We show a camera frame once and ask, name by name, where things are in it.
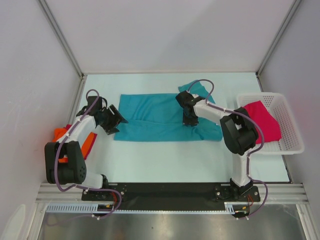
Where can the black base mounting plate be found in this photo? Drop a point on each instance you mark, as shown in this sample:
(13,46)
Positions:
(187,196)

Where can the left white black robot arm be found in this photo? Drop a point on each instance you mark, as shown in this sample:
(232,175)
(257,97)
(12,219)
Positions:
(75,171)

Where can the white plastic mesh basket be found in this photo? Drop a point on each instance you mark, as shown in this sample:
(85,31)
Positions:
(276,104)

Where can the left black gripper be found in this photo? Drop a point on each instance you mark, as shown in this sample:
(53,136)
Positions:
(116,118)

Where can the aluminium frame rail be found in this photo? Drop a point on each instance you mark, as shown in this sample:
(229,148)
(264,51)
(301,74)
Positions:
(277,194)

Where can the magenta t shirt on table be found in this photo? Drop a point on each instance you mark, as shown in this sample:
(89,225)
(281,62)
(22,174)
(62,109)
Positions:
(86,147)

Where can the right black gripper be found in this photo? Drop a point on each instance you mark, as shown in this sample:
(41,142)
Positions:
(186,121)

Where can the teal t shirt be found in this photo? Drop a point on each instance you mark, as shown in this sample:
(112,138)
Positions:
(159,118)

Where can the white slotted cable duct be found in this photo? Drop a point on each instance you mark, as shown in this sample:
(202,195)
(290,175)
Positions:
(104,208)

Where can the red t shirt in basket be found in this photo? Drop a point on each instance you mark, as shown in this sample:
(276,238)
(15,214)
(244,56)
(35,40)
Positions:
(267,123)

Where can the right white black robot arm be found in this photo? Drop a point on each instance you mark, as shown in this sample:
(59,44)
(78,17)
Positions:
(238,130)

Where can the orange t shirt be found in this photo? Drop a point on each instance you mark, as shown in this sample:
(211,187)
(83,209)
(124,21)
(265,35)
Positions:
(58,133)

